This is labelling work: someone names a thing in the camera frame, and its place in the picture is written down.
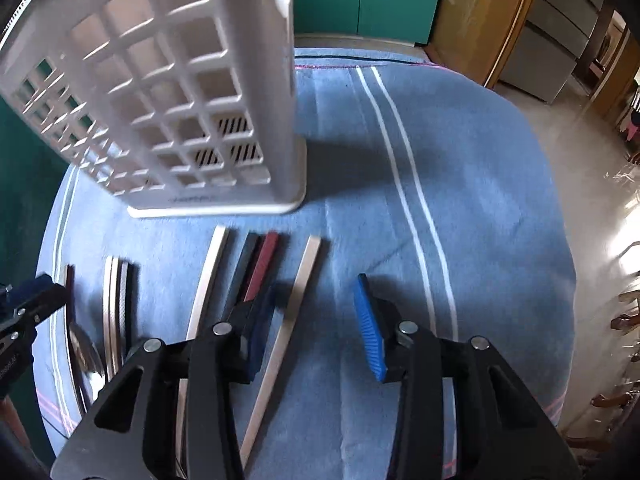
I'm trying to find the spoon with yellow handle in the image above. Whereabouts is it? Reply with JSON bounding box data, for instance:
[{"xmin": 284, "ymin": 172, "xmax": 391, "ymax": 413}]
[{"xmin": 64, "ymin": 264, "xmax": 106, "ymax": 416}]

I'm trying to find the dark red chopstick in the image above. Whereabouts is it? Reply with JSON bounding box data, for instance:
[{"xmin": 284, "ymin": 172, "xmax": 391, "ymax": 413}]
[{"xmin": 243, "ymin": 231, "xmax": 279, "ymax": 301}]

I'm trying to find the black patterned chopstick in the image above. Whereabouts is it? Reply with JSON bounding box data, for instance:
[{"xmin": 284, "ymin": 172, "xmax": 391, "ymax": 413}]
[{"xmin": 119, "ymin": 260, "xmax": 131, "ymax": 359}]

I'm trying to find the beige white chopstick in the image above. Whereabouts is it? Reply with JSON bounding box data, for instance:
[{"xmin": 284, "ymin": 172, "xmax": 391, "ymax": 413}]
[{"xmin": 176, "ymin": 226, "xmax": 228, "ymax": 479}]

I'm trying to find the blue striped tablecloth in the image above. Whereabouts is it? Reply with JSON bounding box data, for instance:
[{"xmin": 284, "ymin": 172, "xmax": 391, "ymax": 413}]
[{"xmin": 38, "ymin": 61, "xmax": 576, "ymax": 479}]

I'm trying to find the white plastic utensil basket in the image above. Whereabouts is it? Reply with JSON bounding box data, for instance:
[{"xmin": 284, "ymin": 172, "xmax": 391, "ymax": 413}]
[{"xmin": 1, "ymin": 0, "xmax": 307, "ymax": 218}]

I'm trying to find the grey refrigerator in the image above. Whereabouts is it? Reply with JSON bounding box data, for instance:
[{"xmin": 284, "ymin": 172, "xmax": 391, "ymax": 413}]
[{"xmin": 500, "ymin": 0, "xmax": 604, "ymax": 103}]

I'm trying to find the wooden sliding door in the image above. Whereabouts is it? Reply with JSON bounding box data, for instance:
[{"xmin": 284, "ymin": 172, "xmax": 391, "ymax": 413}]
[{"xmin": 425, "ymin": 0, "xmax": 534, "ymax": 88}]

